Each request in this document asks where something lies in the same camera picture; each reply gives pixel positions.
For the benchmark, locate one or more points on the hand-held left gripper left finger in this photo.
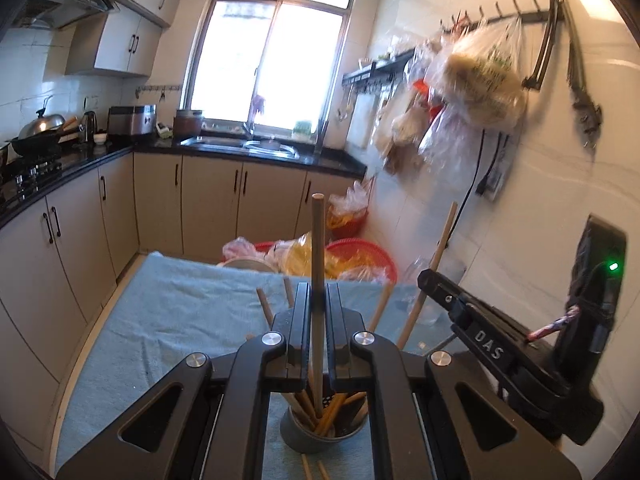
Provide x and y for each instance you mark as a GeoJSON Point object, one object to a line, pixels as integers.
{"type": "Point", "coordinates": [300, 340]}

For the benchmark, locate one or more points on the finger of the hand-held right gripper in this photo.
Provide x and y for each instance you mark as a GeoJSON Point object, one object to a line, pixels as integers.
{"type": "Point", "coordinates": [470, 320]}

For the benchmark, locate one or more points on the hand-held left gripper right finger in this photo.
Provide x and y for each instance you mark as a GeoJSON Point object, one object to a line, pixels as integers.
{"type": "Point", "coordinates": [336, 340]}

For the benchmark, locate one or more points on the long wooden chopstick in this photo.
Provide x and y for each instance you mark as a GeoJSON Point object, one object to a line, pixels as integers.
{"type": "Point", "coordinates": [440, 250]}
{"type": "Point", "coordinates": [318, 240]}

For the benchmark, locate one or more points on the group of wooden chopsticks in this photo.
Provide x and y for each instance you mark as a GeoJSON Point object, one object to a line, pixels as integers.
{"type": "Point", "coordinates": [327, 417]}

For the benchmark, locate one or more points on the dark grey utensil cup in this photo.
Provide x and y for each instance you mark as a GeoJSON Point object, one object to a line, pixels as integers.
{"type": "Point", "coordinates": [300, 435]}

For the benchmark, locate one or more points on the clear glass pitcher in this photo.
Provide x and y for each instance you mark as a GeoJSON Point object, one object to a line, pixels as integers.
{"type": "Point", "coordinates": [435, 300]}

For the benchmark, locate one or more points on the small red plastic basket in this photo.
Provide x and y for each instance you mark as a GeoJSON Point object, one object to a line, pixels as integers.
{"type": "Point", "coordinates": [347, 227]}

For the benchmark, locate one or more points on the light blue towel cloth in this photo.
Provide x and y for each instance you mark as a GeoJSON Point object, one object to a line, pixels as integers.
{"type": "Point", "coordinates": [175, 310]}

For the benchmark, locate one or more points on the clear bag with orange contents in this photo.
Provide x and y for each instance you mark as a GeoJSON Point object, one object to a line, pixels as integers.
{"type": "Point", "coordinates": [352, 200]}

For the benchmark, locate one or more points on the beige lower kitchen cabinets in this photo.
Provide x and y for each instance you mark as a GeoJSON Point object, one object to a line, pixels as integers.
{"type": "Point", "coordinates": [210, 205]}

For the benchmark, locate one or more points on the beige kitchen cabinets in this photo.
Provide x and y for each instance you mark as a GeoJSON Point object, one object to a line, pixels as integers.
{"type": "Point", "coordinates": [125, 40]}
{"type": "Point", "coordinates": [210, 205]}

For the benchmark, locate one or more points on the black kitchen countertop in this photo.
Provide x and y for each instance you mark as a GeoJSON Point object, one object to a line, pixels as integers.
{"type": "Point", "coordinates": [325, 160]}

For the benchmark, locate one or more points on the steel kitchen sink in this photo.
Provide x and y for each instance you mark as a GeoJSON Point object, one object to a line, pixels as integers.
{"type": "Point", "coordinates": [240, 146]}

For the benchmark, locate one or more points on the small green plant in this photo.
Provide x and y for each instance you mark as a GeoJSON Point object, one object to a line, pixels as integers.
{"type": "Point", "coordinates": [301, 131]}

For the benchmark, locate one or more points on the white hanging cutting board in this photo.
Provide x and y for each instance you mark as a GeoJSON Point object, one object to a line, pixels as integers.
{"type": "Point", "coordinates": [362, 122]}

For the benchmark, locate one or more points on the sink faucet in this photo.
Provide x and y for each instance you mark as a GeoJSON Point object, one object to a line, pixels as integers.
{"type": "Point", "coordinates": [254, 115]}

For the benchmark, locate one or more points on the hanging plastic bags of food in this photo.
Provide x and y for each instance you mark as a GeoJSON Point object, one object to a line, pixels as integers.
{"type": "Point", "coordinates": [475, 85]}

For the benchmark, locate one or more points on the brown clay pot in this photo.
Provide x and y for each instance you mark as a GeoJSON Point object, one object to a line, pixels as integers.
{"type": "Point", "coordinates": [187, 124]}

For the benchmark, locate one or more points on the dark hanging tongs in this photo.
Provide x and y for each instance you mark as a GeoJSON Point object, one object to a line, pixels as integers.
{"type": "Point", "coordinates": [582, 90]}

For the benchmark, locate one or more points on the steel countertop cooker appliance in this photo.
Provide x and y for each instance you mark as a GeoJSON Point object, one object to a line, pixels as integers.
{"type": "Point", "coordinates": [131, 121]}

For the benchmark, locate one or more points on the black curved hanging tool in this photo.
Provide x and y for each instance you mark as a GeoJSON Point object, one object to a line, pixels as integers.
{"type": "Point", "coordinates": [545, 45]}

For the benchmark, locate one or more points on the kitchen window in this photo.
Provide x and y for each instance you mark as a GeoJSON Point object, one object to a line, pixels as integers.
{"type": "Point", "coordinates": [270, 55]}

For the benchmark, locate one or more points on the steel kettle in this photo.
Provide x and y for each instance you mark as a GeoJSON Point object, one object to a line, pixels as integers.
{"type": "Point", "coordinates": [89, 127]}

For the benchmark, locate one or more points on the black gas stove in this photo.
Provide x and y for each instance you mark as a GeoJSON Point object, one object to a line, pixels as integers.
{"type": "Point", "coordinates": [25, 172]}

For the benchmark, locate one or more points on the black wok with steel lid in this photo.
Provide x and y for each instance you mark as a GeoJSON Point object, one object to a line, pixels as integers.
{"type": "Point", "coordinates": [40, 132]}

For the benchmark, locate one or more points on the beige upper kitchen cabinets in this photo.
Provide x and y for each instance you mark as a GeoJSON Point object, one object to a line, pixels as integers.
{"type": "Point", "coordinates": [125, 40]}

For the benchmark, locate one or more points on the wall power socket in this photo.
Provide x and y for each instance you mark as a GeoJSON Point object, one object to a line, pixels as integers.
{"type": "Point", "coordinates": [495, 180]}

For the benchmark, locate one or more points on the black wall hook rail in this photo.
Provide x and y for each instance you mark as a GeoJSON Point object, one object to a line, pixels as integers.
{"type": "Point", "coordinates": [500, 17]}

